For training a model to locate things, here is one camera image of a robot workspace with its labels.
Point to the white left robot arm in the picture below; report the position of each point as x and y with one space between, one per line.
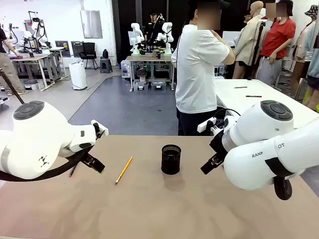
32 139

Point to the red and black marker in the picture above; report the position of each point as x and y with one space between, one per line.
253 96

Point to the mannequin in beige jacket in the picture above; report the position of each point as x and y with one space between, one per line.
246 42

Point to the long grey work table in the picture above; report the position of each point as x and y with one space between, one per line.
32 58

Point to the black tripod leg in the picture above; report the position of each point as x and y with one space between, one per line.
12 87

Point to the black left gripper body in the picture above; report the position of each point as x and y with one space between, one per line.
99 130

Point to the background work table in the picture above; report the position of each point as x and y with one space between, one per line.
147 58

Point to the black office chair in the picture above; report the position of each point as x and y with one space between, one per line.
88 53

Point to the person in black clothes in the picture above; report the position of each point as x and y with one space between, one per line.
152 27

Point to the white air purifier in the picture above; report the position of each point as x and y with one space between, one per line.
78 76

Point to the person's right hand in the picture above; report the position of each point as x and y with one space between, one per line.
217 35

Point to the mannequin with bucket hat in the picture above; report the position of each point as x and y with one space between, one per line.
302 42

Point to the metal wall panel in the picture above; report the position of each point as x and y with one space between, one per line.
91 24

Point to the black pen pink cap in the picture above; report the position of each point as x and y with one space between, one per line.
72 171

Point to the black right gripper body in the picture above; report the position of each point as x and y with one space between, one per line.
218 144

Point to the black mesh pen holder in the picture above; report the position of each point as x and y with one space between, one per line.
171 161

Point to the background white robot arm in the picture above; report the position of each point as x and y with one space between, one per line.
167 37
136 37

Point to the yellow pencil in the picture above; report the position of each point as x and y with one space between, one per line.
123 170

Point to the black camera tripod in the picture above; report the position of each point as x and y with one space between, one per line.
256 49

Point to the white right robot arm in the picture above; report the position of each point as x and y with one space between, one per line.
261 129

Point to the dark grey stool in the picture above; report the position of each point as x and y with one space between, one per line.
106 65

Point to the person in white t-shirt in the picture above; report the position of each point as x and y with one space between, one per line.
197 74

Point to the clear storage box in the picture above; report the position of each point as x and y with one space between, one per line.
141 86
158 86

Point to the black bag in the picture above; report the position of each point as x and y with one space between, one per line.
105 53

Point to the person in black t-shirt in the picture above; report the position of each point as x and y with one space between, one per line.
6 64

